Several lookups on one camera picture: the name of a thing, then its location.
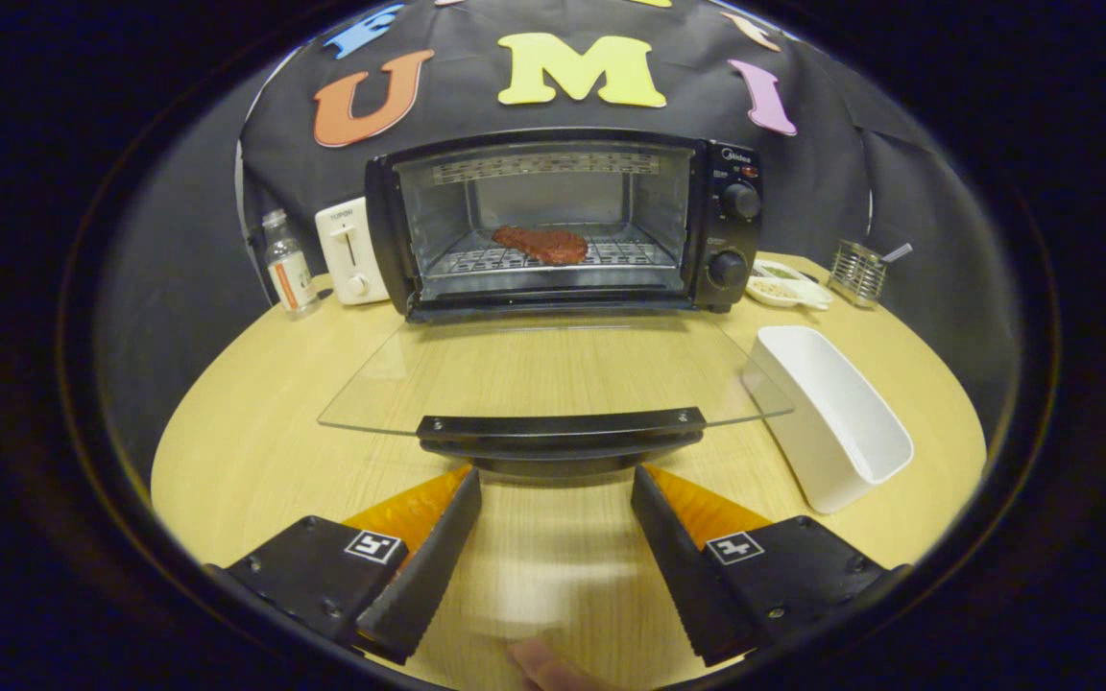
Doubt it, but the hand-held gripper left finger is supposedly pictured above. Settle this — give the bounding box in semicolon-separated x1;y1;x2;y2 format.
207;466;483;665

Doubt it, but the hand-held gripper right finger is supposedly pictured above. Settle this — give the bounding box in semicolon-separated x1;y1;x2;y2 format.
630;465;909;668

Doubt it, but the black toaster oven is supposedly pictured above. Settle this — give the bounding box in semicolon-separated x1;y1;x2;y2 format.
318;128;796;481

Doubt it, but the brown steak piece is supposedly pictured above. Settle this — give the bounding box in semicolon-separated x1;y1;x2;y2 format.
492;225;589;267

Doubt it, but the white pop-up toaster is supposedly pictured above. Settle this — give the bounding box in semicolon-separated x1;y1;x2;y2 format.
314;197;391;306

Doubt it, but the white rectangular tray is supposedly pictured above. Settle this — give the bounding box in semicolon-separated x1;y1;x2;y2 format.
743;325;915;515

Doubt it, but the white divided bean plate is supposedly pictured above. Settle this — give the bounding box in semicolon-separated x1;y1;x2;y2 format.
745;259;834;312

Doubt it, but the small clear bottle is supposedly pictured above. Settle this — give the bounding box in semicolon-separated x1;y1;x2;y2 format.
262;209;322;321

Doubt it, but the metal wire utensil holder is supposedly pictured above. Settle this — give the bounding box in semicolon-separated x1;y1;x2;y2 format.
828;240;888;309

